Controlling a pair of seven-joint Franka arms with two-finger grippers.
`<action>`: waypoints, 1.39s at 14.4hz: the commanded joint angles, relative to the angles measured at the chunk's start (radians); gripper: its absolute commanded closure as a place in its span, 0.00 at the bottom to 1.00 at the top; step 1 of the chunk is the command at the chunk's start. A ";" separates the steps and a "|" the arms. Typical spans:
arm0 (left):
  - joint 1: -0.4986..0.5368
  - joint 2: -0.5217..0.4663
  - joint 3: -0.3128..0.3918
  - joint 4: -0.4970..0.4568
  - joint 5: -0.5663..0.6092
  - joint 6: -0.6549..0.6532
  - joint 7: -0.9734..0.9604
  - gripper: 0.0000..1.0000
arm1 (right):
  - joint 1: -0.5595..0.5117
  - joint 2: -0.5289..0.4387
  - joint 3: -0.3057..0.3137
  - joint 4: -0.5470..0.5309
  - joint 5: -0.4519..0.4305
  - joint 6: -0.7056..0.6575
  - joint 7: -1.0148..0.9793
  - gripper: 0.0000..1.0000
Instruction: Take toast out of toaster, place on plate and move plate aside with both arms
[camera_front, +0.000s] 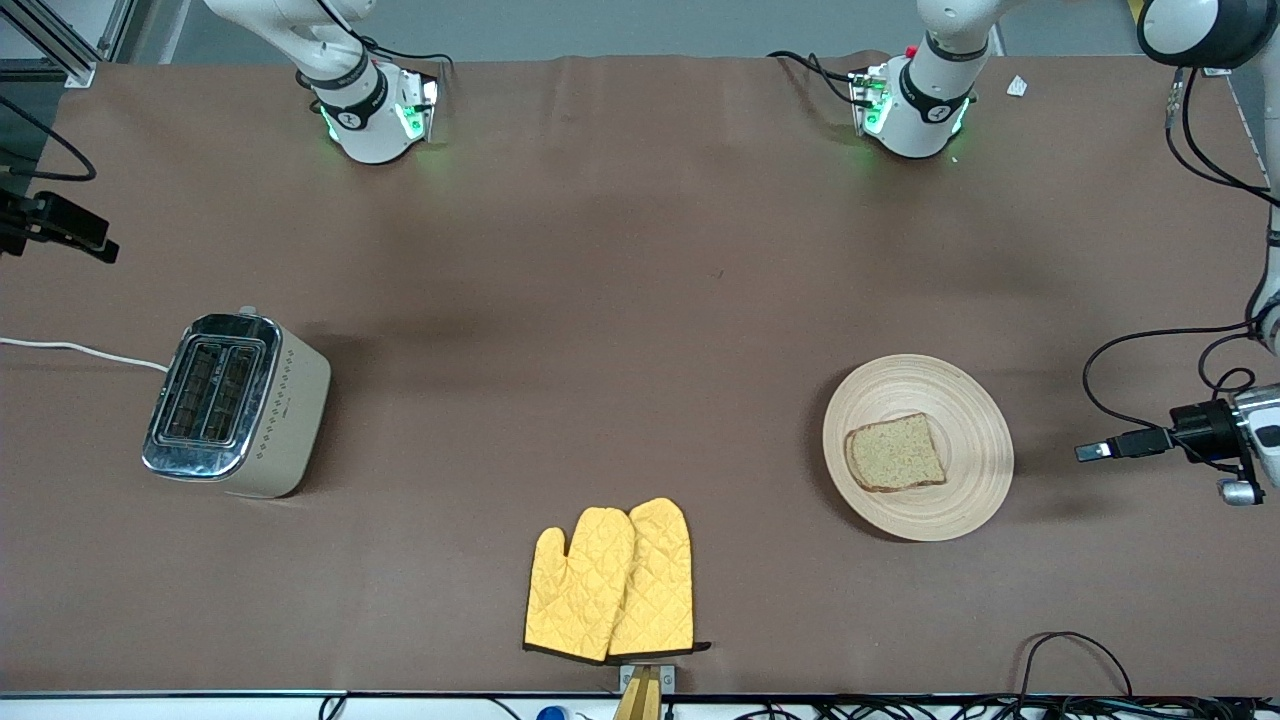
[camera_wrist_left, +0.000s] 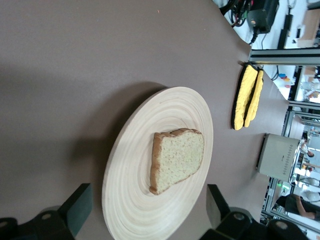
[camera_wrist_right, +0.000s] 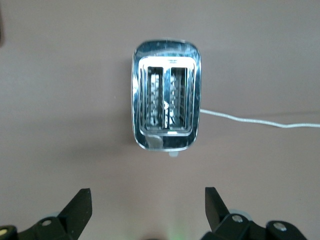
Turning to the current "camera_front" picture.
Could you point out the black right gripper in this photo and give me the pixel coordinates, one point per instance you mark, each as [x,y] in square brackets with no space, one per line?
[28,217]

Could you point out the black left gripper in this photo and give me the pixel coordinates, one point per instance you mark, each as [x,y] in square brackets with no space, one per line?
[1196,427]

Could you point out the round wooden plate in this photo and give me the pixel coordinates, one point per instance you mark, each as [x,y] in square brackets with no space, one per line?
[960,390]

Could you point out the brown bread toast slice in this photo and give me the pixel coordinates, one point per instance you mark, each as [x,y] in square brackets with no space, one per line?
[895,455]

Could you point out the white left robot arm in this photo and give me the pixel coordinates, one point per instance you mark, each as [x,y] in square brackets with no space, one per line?
[920,110]

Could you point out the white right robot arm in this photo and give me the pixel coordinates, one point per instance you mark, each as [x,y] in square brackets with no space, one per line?
[370,130]

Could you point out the beige chrome toaster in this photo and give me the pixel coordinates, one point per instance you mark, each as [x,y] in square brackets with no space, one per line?
[290,420]

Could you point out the small white paper tag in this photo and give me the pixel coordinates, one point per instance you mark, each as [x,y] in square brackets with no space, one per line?
[1017,86]

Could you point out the brown table cover cloth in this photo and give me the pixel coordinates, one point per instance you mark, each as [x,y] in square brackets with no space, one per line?
[700,300]

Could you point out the yellow quilted oven mitt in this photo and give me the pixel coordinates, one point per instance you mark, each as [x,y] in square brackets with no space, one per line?
[580,590]
[662,580]

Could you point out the blue cap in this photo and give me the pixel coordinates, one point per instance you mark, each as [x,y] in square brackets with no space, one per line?
[551,714]

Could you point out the aluminium frame profile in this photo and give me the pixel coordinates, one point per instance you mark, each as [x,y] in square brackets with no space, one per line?
[75,70]

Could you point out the aluminium corner bracket profile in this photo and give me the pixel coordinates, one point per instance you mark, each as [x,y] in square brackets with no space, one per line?
[1215,72]

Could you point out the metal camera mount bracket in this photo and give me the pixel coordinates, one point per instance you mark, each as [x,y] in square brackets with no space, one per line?
[640,700]

